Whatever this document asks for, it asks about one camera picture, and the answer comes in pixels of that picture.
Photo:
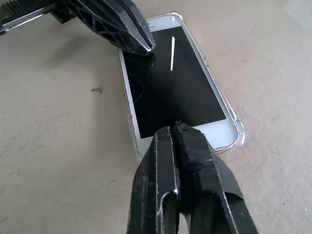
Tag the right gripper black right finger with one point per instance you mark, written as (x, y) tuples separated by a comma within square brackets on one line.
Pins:
[(207, 185)]

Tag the clear plastic phone case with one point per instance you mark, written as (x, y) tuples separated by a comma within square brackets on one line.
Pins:
[(240, 135)]

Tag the white smartphone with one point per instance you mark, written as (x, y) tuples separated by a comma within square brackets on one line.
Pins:
[(170, 97)]

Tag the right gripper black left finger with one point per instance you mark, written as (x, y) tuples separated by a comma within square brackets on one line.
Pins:
[(156, 185)]

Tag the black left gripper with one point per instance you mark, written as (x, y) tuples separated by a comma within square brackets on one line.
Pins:
[(61, 14)]

